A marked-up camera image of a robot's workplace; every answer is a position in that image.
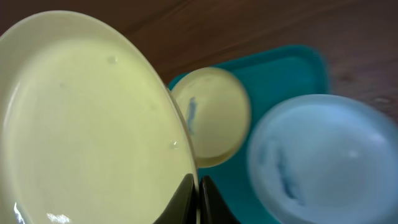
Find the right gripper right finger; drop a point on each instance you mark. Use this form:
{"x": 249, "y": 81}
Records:
{"x": 213, "y": 209}

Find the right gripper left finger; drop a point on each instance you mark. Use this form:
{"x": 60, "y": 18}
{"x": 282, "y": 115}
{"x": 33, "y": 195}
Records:
{"x": 182, "y": 208}

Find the yellow-green plate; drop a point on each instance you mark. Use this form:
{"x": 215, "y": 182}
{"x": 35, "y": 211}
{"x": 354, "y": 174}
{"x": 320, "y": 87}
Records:
{"x": 217, "y": 112}
{"x": 89, "y": 132}

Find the light blue plate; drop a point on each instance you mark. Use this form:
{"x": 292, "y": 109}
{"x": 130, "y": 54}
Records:
{"x": 325, "y": 159}

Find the large teal plastic tray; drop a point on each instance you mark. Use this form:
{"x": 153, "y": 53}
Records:
{"x": 270, "y": 78}

